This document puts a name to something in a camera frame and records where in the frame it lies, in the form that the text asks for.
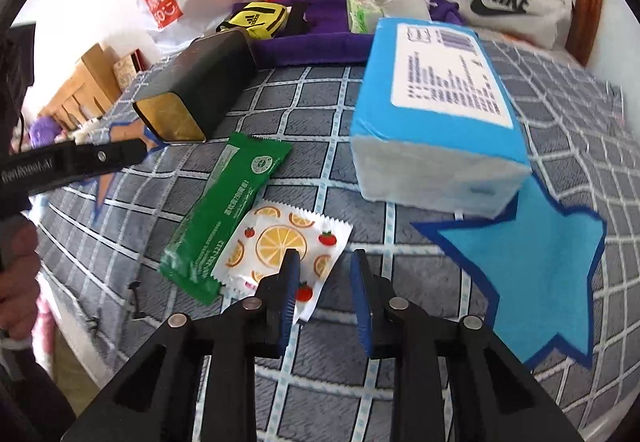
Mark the green snack packet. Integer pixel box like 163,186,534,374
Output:
159,132,293,307

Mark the green tissue pack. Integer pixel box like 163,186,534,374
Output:
346,0,386,35

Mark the brown star patch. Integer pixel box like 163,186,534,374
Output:
92,119,166,223

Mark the blue star patch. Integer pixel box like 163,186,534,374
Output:
411,174,608,370

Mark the orange slice print packet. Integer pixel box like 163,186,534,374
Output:
216,202,354,323

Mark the person's left hand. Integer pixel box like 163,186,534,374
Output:
0,221,44,338

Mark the dark tea tin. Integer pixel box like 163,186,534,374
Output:
132,28,257,145

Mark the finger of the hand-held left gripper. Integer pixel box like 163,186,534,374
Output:
47,138,149,187

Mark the yellow pouch with black strap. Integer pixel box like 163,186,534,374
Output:
215,2,311,41

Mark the purple plush toy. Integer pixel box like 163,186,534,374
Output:
27,117,58,147

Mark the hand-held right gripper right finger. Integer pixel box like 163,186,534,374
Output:
349,249,586,442

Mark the beige illustrated book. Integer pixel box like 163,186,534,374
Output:
112,49,151,87

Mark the purple cloth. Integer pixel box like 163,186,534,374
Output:
231,0,463,68

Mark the wooden door frame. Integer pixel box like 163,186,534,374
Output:
567,0,606,67

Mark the blue tissue pack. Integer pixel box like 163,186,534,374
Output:
349,18,532,217

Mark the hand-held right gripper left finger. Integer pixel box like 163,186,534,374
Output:
60,249,303,442

